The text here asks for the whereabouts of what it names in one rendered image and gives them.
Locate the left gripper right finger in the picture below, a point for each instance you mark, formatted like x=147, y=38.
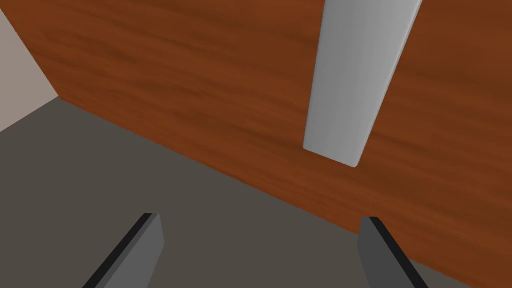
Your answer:
x=386, y=262

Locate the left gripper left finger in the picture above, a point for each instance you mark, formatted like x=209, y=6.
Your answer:
x=134, y=258

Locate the brown wooden door leaf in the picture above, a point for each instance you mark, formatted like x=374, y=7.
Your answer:
x=224, y=88

